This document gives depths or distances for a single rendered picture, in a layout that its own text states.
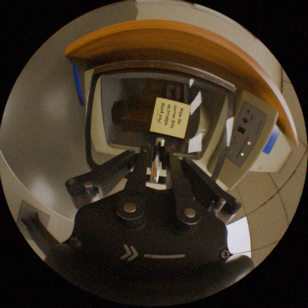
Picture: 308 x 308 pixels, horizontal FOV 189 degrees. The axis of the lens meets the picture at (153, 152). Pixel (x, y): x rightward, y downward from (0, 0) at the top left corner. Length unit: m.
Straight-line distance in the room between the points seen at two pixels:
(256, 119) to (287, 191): 1.24
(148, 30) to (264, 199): 1.66
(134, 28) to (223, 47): 0.16
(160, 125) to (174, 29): 0.21
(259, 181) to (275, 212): 0.53
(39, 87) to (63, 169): 0.23
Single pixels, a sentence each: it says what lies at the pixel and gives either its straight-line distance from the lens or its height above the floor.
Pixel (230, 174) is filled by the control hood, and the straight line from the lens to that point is 0.37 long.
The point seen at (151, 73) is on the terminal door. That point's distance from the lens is 0.24.
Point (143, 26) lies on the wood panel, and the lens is 0.22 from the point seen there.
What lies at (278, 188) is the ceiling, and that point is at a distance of 1.50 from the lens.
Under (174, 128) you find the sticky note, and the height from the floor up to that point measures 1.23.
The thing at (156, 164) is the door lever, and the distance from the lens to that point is 0.17.
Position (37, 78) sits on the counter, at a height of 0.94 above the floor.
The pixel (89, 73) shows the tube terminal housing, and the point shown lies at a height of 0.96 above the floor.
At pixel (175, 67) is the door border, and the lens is 0.25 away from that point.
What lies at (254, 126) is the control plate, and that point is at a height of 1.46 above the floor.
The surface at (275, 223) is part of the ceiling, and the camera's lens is 1.57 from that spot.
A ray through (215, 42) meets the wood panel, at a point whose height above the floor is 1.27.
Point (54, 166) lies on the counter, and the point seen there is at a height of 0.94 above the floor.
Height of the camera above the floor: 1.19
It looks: 1 degrees down
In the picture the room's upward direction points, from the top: 98 degrees clockwise
